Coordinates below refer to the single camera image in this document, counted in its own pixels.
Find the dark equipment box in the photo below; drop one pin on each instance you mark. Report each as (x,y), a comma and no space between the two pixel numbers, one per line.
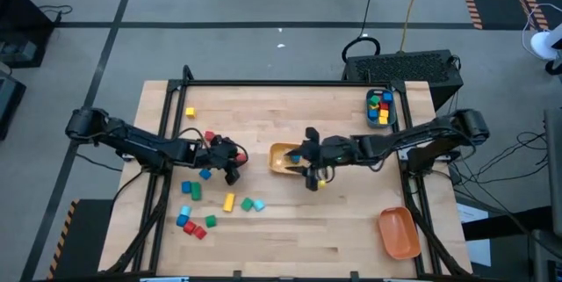
(9,102)

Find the black hazard-edged floor mat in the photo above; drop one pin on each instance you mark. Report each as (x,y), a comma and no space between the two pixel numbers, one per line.
(83,238)

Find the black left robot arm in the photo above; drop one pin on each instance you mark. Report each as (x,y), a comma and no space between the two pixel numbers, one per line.
(140,146)

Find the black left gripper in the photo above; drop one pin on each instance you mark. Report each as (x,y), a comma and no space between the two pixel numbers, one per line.
(217,154)

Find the white paper sheet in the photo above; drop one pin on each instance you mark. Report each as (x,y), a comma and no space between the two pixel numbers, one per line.
(476,238)

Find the yellow plastic bin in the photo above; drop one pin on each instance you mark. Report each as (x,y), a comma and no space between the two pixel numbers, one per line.
(276,161)

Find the small blue cube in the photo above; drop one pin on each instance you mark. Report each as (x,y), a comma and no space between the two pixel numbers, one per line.
(373,113)
(387,96)

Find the white round device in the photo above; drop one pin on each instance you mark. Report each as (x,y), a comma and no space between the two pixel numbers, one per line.
(542,45)

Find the black mesh computer case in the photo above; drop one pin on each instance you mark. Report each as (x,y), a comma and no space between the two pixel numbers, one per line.
(401,69)

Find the orange plastic bin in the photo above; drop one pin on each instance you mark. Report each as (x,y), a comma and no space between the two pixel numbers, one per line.
(398,233)

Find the blue cylinder block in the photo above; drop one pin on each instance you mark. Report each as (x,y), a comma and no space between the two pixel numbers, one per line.
(295,158)

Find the long green block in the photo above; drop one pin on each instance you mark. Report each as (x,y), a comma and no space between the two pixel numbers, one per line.
(196,190)

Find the red cylinder block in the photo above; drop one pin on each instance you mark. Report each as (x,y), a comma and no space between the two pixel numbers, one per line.
(240,157)

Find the small red cube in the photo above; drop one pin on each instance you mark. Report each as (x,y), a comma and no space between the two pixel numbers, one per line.
(209,135)
(384,106)

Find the black table edge bracket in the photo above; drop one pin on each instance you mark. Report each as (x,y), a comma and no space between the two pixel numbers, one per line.
(237,274)
(354,275)

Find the light blue half-round block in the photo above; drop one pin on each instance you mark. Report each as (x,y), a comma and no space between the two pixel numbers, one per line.
(259,205)
(185,211)

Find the small yellow cube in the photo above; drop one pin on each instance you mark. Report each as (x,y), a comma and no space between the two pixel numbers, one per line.
(384,113)
(190,112)
(383,120)

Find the black cabinet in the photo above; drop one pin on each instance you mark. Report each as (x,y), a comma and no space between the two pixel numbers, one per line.
(22,18)

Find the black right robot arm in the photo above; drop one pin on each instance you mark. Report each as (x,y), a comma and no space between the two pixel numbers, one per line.
(395,141)

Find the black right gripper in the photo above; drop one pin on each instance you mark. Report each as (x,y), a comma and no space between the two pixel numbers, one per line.
(333,152)

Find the long yellow block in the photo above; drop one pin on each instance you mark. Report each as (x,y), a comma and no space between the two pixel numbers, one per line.
(228,201)

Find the small green cube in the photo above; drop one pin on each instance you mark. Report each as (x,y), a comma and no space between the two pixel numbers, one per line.
(374,99)

